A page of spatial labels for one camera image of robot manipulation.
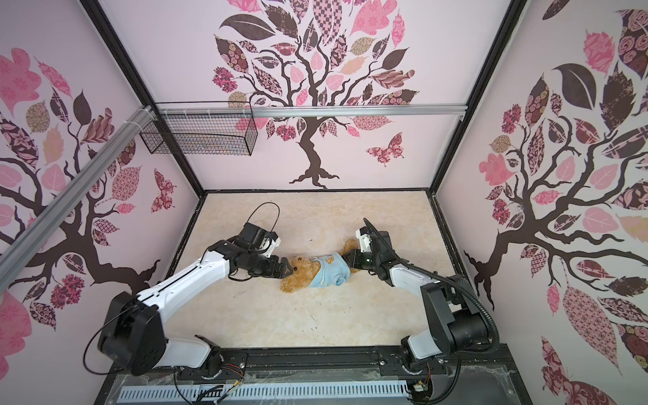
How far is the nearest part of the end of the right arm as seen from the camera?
0.70m

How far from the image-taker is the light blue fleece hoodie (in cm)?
83

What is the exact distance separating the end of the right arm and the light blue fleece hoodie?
2cm
